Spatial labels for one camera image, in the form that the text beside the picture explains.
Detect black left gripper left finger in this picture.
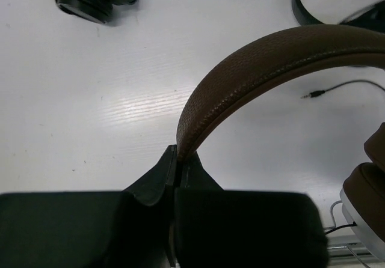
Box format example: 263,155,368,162
1,145,176,267

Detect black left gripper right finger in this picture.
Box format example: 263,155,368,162
174,155,328,267

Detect thin black headphone cable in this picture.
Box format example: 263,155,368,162
300,80,385,100

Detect brown leather headphones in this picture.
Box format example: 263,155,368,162
176,25,384,259

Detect black headphones centre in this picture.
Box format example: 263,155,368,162
291,0,384,32

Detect aluminium table rail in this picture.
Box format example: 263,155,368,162
327,234,384,266

